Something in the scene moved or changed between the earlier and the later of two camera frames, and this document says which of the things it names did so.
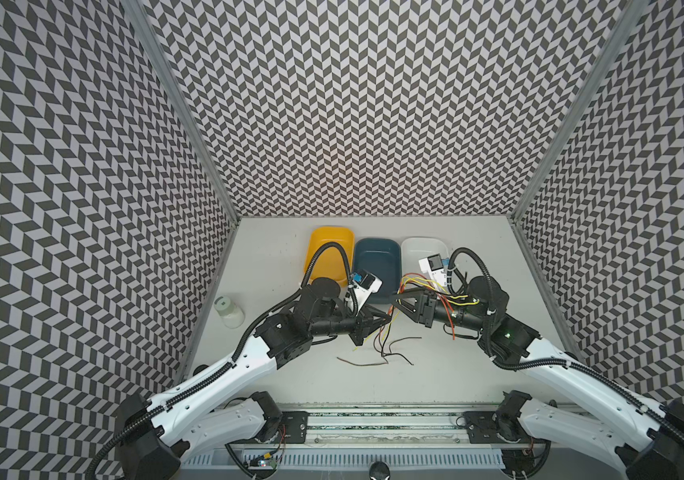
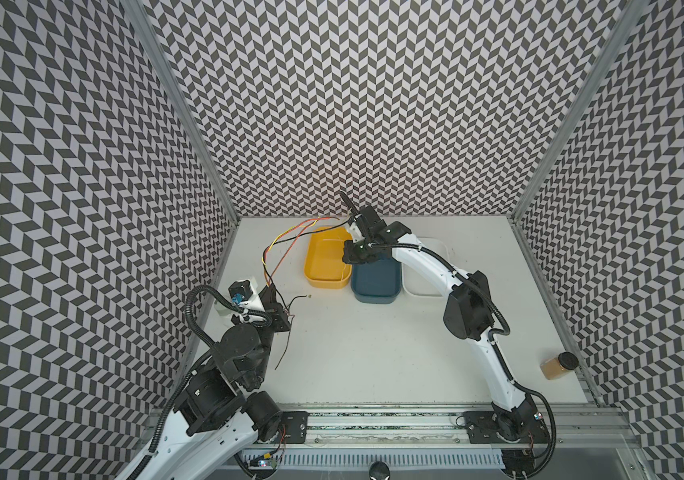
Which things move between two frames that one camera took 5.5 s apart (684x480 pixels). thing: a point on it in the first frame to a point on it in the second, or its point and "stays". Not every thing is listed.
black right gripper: x=426 y=309 to x=363 y=219
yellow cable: x=452 y=299 to x=290 y=229
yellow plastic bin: x=331 y=262 stays
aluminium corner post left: x=200 y=125 stays
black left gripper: x=365 y=323 to x=273 y=307
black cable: x=382 y=351 to x=286 y=302
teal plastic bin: x=382 y=257 stays
